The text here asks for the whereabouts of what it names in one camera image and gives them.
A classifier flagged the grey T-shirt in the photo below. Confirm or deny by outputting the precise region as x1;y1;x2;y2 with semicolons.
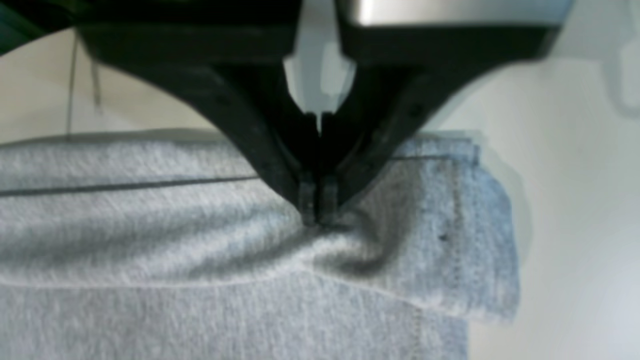
0;133;520;360

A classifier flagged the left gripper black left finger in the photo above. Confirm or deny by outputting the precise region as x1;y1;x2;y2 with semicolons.
77;25;320;226

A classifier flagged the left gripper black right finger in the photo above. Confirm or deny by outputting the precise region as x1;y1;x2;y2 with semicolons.
320;25;561;224

